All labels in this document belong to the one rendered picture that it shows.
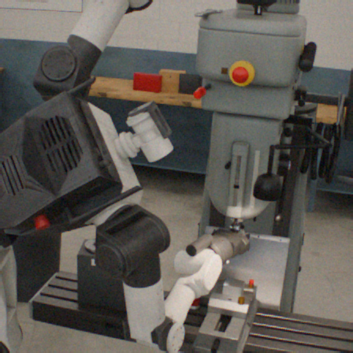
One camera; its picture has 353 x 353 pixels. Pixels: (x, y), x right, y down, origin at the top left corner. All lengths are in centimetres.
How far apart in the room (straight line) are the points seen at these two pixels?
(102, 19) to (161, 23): 466
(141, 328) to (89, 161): 44
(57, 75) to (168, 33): 476
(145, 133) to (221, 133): 36
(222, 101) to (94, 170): 53
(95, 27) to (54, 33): 510
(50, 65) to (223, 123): 52
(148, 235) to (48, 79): 42
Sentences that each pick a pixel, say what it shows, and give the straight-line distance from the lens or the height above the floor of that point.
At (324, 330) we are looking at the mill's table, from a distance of 201.
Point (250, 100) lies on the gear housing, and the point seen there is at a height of 167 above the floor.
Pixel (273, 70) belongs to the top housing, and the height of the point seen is 177.
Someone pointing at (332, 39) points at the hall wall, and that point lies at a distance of 588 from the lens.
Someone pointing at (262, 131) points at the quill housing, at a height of 158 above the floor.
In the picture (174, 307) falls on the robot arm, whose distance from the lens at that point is 153.
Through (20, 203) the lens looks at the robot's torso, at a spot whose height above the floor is 151.
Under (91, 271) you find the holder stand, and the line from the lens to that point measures 195.
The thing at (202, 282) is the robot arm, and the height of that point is 122.
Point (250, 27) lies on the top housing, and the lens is 145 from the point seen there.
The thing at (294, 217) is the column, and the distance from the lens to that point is 219.
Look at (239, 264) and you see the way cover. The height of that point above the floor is 97.
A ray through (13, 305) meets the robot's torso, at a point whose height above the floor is 112.
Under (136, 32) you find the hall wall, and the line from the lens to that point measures 618.
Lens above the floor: 199
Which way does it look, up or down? 19 degrees down
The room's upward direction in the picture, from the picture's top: 4 degrees clockwise
